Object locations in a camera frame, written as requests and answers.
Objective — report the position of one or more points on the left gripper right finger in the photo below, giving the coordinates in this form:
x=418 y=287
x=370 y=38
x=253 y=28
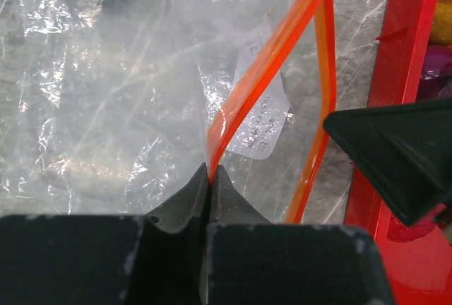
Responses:
x=253 y=261

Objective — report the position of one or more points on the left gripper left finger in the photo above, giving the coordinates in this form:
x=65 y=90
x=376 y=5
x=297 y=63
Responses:
x=108 y=259

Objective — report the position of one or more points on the brown kiwi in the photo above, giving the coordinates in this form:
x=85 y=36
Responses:
x=441 y=26

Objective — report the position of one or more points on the clear zip bag orange zipper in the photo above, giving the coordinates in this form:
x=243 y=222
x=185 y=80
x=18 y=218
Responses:
x=109 y=107

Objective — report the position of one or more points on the red plastic bin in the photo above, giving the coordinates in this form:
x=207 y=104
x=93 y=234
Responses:
x=419 y=272

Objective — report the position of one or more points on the red wrinkled fruit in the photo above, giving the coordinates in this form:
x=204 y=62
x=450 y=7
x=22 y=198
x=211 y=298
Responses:
x=400 y=233

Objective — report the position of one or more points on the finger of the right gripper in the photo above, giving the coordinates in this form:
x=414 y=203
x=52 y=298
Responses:
x=403 y=150

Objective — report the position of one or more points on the purple onion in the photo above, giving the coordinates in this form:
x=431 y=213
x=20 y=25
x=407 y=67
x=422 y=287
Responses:
x=435 y=73

